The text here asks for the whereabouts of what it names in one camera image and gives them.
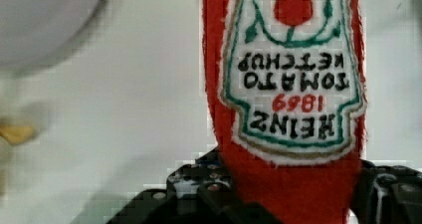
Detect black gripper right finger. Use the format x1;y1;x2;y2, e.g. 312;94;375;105
350;160;422;224

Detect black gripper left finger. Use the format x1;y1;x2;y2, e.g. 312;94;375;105
106;149;283;224

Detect red plush ketchup bottle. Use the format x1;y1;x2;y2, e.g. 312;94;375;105
202;0;366;224

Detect grey oval plate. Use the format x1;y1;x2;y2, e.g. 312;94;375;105
0;0;106;75

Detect plush french fries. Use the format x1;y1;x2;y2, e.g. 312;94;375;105
0;124;35;145

